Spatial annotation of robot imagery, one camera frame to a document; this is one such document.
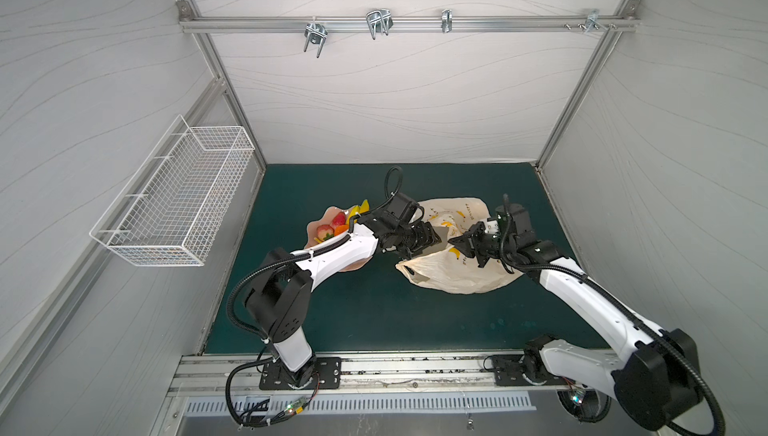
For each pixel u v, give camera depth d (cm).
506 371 74
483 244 70
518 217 61
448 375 74
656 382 39
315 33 79
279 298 45
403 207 66
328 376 73
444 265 73
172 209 69
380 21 77
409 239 72
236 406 70
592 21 77
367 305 86
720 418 35
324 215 98
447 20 78
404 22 79
